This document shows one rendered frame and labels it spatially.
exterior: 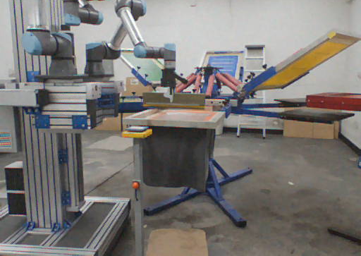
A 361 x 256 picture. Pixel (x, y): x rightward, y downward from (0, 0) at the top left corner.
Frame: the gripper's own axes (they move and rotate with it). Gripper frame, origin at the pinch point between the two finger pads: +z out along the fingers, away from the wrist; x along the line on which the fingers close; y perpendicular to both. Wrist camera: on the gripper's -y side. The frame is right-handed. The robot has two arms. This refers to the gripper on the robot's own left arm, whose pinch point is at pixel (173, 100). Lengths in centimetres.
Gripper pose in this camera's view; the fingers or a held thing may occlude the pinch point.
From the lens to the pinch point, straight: 199.4
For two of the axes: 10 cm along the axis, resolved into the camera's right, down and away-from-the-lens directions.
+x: -2.5, 1.6, -9.5
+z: 0.0, 9.9, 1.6
